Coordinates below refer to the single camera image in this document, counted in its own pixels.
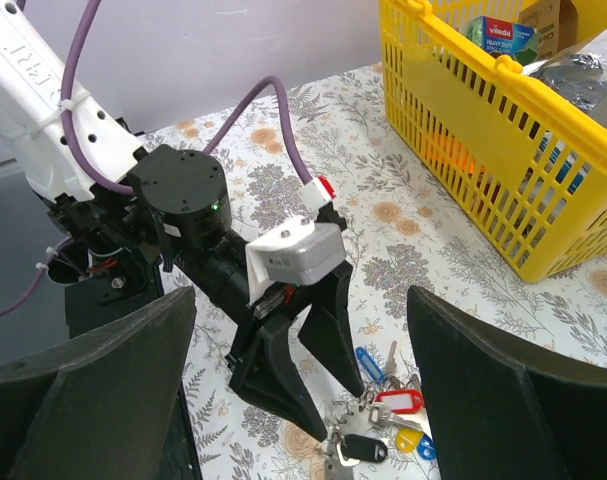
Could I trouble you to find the brown cardboard box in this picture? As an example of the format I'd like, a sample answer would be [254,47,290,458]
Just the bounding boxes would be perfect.
[518,0,578,60]

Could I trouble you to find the red key tag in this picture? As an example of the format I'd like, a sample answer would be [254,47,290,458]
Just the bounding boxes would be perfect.
[375,389,424,414]

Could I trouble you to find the yellow plastic basket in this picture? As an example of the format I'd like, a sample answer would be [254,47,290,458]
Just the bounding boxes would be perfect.
[380,1,607,282]

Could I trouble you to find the blue key tag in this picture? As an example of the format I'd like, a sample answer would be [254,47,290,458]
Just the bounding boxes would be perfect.
[355,347,386,384]
[416,434,437,461]

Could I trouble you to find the metal ring disc with keyrings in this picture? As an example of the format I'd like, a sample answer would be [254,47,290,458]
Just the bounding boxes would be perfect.
[324,383,429,479]

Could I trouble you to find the silver foil bag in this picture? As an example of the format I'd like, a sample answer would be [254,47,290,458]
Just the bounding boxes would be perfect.
[528,28,607,113]

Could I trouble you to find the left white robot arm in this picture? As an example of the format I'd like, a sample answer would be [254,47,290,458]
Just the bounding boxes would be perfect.
[0,1,364,441]

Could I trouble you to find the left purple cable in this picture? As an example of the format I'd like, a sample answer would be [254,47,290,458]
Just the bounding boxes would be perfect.
[0,0,334,321]

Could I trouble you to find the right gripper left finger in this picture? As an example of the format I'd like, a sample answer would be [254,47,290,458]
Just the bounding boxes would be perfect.
[0,287,197,479]

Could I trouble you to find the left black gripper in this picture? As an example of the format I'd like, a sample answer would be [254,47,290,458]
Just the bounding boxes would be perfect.
[175,199,367,442]

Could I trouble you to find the floral patterned mat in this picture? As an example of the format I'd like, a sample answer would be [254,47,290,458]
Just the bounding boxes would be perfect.
[142,62,607,480]

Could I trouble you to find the yellow key tag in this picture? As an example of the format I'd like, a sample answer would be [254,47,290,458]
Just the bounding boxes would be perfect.
[394,427,424,454]

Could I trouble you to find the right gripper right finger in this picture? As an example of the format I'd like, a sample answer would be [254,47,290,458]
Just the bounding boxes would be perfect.
[407,286,607,479]

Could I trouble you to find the silver key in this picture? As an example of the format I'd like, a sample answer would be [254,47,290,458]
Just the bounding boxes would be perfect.
[382,341,398,378]

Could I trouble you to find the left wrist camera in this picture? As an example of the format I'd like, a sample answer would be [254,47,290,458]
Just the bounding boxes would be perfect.
[245,215,346,304]

